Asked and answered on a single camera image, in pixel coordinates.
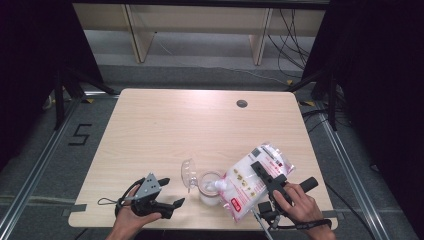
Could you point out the grey table grommet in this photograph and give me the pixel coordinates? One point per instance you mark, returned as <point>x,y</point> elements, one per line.
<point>242,103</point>

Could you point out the grey tape strip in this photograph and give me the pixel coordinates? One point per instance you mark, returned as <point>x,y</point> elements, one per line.
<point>76,209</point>
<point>335,214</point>

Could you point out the black metal stand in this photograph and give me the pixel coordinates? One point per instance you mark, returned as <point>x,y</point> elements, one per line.
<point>331,100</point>
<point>60,96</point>

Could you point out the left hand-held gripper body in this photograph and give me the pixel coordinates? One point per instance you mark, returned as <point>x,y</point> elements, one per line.
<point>149,187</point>

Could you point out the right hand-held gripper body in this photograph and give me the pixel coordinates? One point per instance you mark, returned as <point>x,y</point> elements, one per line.
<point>277,185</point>

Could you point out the person's right hand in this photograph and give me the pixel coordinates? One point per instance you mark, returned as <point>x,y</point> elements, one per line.
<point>300,206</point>

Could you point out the clear glass jar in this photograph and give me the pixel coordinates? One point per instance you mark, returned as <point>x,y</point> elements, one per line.
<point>208,197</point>

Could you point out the black curtain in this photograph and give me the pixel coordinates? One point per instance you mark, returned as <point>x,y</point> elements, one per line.
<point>376,83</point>
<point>33,66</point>

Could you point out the person's left hand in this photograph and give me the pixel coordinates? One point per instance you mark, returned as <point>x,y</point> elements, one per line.
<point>128,221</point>

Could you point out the light wooden shelf unit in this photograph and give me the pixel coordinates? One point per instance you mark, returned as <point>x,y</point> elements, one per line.
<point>140,33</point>

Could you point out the metal floor rail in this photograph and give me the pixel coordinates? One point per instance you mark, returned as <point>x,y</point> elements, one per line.
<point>36,170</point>
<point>350,173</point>

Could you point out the clear jar lid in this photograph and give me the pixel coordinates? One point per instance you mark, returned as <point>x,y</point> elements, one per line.
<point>188,173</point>

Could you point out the white red-label spout pouch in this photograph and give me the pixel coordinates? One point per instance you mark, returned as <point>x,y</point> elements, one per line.
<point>243,176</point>

